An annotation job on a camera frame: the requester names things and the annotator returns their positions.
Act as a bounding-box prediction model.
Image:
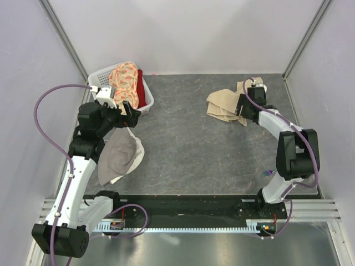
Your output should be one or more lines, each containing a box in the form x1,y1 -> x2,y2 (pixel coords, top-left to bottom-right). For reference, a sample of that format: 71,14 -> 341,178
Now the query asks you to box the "red cloth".
136,69 -> 146,108

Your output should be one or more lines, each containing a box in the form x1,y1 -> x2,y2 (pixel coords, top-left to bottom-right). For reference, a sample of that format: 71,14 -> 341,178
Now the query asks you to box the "iridescent rainbow fork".
263,170 -> 275,176

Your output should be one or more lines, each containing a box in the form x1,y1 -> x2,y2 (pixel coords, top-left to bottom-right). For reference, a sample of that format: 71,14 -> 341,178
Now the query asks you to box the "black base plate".
83,193 -> 287,222

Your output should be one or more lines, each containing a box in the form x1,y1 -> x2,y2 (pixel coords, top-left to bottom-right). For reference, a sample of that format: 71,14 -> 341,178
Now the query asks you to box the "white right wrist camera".
251,80 -> 267,92

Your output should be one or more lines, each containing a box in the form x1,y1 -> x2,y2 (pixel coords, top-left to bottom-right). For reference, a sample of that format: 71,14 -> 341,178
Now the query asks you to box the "grey cloth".
98,128 -> 137,186

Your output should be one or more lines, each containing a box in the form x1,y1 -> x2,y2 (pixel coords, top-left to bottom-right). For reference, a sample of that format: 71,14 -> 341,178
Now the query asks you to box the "beige cloth napkin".
206,78 -> 264,124

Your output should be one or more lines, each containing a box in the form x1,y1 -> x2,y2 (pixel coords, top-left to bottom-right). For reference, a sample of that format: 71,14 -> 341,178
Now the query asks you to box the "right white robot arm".
236,82 -> 320,219

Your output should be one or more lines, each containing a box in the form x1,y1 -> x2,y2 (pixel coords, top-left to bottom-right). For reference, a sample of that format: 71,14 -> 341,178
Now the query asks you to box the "orange floral cloth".
109,62 -> 139,109

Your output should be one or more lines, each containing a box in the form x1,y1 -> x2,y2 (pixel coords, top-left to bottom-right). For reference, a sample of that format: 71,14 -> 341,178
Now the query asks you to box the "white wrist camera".
96,85 -> 117,109
251,80 -> 267,92

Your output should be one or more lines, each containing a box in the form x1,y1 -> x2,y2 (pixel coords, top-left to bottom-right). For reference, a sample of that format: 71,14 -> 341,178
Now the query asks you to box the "slotted cable duct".
93,221 -> 260,234

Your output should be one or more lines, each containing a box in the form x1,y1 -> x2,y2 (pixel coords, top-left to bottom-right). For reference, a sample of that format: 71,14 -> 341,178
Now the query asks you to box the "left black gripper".
95,99 -> 140,136

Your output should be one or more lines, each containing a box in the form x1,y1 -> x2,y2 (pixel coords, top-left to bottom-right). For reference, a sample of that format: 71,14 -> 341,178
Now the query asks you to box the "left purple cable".
33,84 -> 97,266

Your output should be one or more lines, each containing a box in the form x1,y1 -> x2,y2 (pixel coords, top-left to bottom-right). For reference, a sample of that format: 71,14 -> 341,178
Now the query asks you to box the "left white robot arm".
32,101 -> 141,259

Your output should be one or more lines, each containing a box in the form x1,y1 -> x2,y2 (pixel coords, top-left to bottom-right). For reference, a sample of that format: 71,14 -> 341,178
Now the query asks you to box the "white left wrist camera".
96,85 -> 117,109

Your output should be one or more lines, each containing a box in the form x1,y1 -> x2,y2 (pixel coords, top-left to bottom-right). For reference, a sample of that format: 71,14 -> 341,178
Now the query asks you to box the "white plastic basket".
88,61 -> 154,115

